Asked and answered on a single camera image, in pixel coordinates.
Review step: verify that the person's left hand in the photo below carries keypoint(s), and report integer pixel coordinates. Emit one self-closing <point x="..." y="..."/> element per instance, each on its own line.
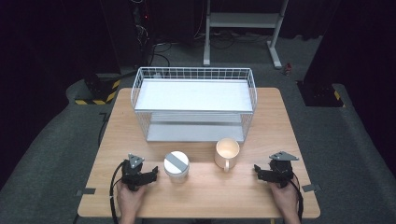
<point x="130" y="200"/>

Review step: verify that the person's right hand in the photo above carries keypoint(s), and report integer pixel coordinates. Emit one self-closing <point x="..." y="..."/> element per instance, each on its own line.
<point x="285" y="199"/>

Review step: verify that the black yellow striped base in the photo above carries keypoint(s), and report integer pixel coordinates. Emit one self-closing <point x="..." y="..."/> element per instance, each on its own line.
<point x="102" y="90"/>
<point x="320" y="95"/>

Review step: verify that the white metal stand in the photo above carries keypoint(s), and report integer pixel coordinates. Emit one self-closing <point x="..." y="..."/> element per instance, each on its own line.
<point x="243" y="20"/>

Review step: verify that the grey tape strip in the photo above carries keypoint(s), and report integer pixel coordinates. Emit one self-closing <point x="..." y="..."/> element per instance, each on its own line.
<point x="311" y="188"/>
<point x="86" y="191"/>

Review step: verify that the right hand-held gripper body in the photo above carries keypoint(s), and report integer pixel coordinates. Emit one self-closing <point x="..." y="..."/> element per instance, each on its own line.
<point x="280" y="171"/>

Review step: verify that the small red object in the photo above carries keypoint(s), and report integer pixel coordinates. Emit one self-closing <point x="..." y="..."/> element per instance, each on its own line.
<point x="288" y="69"/>

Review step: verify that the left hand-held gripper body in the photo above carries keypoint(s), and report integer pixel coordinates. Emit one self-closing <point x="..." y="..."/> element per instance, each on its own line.
<point x="130" y="175"/>

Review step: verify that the cream ceramic cup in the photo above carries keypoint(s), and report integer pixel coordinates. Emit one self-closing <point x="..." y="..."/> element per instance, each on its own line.
<point x="226" y="152"/>

